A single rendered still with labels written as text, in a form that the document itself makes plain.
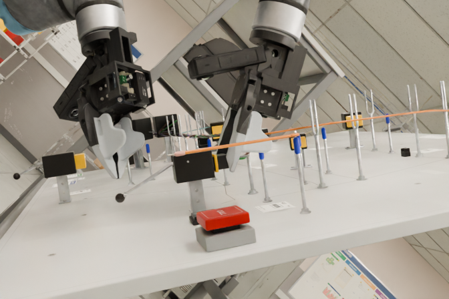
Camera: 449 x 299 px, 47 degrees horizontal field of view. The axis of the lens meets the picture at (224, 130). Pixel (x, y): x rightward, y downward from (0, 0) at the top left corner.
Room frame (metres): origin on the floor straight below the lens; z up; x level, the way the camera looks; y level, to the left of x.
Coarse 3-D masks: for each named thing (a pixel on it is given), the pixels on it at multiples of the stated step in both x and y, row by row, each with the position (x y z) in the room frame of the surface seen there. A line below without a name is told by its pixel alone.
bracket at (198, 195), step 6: (198, 180) 0.75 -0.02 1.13; (192, 186) 0.75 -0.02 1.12; (198, 186) 0.75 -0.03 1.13; (192, 192) 0.75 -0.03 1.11; (198, 192) 0.75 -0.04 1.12; (192, 198) 0.75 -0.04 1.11; (198, 198) 0.75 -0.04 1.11; (192, 204) 0.76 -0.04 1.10; (198, 204) 0.76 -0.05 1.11; (204, 204) 0.76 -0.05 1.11; (192, 210) 0.76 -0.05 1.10; (198, 210) 0.76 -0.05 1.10
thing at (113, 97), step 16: (96, 32) 0.74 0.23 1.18; (112, 32) 0.74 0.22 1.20; (128, 32) 0.75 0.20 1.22; (96, 48) 0.77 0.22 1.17; (112, 48) 0.74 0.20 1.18; (128, 48) 0.74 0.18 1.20; (112, 64) 0.71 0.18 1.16; (128, 64) 0.73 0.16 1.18; (96, 80) 0.73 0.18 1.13; (112, 80) 0.73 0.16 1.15; (128, 80) 0.74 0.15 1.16; (144, 80) 0.75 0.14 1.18; (80, 96) 0.75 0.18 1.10; (96, 96) 0.75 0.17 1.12; (112, 96) 0.71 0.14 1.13; (128, 96) 0.72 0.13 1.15; (144, 96) 0.74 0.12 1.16; (112, 112) 0.76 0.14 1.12; (128, 112) 0.77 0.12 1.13
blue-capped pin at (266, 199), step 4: (260, 156) 0.75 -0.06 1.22; (264, 156) 0.75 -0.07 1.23; (264, 164) 0.75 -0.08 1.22; (264, 168) 0.75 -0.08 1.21; (264, 172) 0.75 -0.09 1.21; (264, 176) 0.75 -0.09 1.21; (264, 180) 0.76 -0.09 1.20; (264, 184) 0.76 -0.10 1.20; (264, 188) 0.76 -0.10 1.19; (268, 196) 0.76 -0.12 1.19; (264, 200) 0.76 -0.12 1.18; (268, 200) 0.76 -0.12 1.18; (272, 200) 0.76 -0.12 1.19
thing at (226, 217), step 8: (224, 208) 0.59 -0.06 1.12; (232, 208) 0.59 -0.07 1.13; (240, 208) 0.58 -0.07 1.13; (200, 216) 0.58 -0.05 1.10; (208, 216) 0.57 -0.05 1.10; (216, 216) 0.56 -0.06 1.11; (224, 216) 0.55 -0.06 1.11; (232, 216) 0.55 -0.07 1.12; (240, 216) 0.56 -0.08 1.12; (248, 216) 0.56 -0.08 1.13; (200, 224) 0.58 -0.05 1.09; (208, 224) 0.55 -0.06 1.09; (216, 224) 0.55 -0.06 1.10; (224, 224) 0.55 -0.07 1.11; (232, 224) 0.56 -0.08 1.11; (216, 232) 0.56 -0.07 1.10
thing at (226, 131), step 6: (228, 114) 0.79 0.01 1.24; (234, 114) 0.77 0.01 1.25; (228, 120) 0.78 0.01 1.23; (234, 120) 0.77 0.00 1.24; (228, 126) 0.78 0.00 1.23; (222, 132) 0.79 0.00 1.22; (228, 132) 0.78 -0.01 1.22; (222, 138) 0.78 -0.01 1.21; (228, 138) 0.79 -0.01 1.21; (222, 144) 0.79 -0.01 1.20; (216, 150) 0.80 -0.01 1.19; (222, 150) 0.79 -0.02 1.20
